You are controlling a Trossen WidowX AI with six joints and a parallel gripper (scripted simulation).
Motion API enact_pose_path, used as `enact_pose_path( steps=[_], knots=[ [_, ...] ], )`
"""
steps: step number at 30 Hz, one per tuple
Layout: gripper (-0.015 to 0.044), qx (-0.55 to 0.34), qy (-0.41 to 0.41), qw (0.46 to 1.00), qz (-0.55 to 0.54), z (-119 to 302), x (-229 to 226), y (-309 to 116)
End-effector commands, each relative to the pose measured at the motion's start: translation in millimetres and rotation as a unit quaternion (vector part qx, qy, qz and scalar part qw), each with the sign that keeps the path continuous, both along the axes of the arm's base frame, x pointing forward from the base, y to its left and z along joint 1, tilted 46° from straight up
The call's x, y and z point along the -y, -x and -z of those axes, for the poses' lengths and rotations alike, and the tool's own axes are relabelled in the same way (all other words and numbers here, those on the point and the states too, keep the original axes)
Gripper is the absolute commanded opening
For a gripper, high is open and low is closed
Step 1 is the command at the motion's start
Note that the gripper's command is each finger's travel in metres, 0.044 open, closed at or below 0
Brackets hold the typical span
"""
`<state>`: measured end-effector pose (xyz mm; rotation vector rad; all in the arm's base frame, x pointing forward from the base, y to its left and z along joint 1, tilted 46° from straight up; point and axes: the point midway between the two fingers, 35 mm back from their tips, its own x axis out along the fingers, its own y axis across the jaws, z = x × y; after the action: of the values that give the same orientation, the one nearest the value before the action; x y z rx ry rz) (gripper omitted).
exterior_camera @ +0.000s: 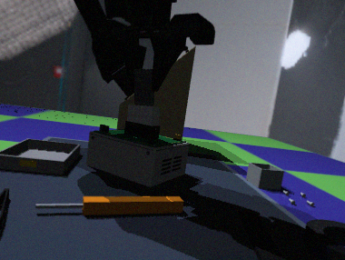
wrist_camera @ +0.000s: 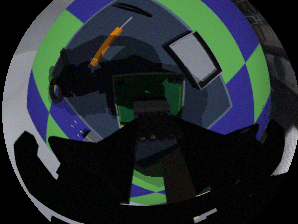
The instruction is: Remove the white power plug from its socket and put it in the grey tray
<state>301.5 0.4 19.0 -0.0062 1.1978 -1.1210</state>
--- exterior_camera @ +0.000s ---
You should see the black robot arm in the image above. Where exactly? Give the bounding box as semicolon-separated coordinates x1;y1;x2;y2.
74;0;163;98

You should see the green circuit board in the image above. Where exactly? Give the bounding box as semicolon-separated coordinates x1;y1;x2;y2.
94;129;186;147

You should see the dark blue-grey mat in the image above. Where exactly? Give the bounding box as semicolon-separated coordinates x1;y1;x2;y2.
0;136;320;260

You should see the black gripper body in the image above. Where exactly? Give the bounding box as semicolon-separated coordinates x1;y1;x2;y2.
91;0;215;45

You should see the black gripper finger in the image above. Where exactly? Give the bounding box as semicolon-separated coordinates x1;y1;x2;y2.
109;39;147;90
151;37;188;92

